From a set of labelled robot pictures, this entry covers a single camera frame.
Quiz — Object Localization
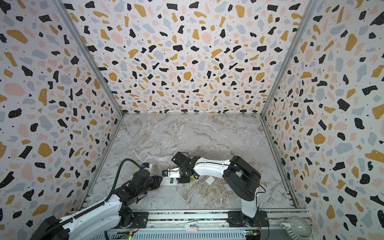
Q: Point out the white red remote control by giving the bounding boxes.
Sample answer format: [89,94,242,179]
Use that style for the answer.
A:
[161,177,180,186]

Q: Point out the white battery cover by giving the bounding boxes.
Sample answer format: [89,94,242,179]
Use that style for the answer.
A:
[206,176,215,185]

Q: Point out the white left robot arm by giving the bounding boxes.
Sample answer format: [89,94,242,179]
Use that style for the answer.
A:
[31,169,163,240]

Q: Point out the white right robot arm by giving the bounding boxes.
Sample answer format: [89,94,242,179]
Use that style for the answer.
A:
[162,152,264,219]

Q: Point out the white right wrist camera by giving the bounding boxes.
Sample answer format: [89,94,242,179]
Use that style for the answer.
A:
[162,168,181,179]

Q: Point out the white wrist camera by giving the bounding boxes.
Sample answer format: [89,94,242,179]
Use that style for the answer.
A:
[162,168,181,179]
[141,163,152,171]

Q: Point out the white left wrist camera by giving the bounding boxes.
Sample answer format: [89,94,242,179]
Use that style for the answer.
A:
[141,163,152,171]

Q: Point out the black corrugated cable hose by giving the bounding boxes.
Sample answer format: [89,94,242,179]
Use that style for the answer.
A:
[29,158,142,240]

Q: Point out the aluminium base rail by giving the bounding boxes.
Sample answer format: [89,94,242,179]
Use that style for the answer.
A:
[94,209,310,240]

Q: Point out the aluminium corner post left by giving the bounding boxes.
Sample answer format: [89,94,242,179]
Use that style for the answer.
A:
[51,0,124,118]

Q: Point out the aluminium corner post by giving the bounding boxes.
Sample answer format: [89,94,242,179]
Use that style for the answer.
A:
[260,0,319,118]
[51,0,124,118]

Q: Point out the aluminium corner post right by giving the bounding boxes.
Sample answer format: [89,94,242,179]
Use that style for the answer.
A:
[260,0,319,118]

